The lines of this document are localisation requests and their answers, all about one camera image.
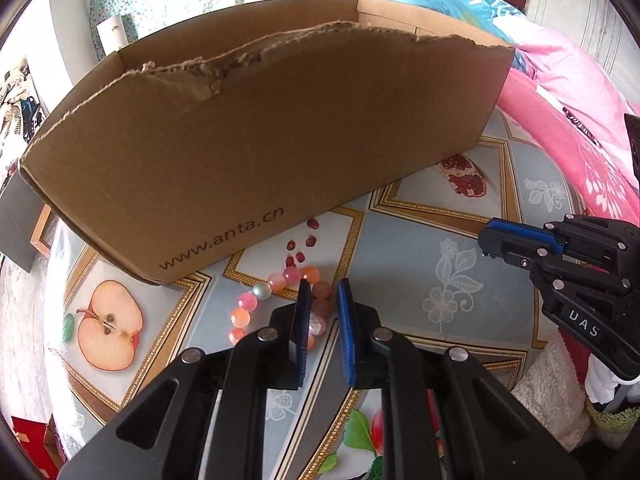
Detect white gloved right hand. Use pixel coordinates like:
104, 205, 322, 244
585, 354, 625, 404

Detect brown cardboard box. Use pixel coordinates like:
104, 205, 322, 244
20, 0, 514, 284

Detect white fluffy towel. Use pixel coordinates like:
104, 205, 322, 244
511, 333, 591, 452

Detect fruit print tablecloth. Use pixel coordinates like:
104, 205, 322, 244
47, 110, 585, 455

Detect grey cabinet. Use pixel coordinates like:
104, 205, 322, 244
0, 174, 44, 273

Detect pink orange bead bracelet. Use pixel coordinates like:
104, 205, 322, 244
226, 264, 334, 352

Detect blue floral pillow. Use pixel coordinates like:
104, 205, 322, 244
364, 0, 532, 74

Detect green towel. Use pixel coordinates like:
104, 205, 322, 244
586, 400, 640, 432

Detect pink blanket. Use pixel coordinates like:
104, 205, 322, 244
494, 15, 639, 223

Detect red gift bag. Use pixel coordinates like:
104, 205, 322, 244
11, 417, 65, 479

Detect small wooden stool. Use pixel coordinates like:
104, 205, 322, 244
30, 205, 58, 259

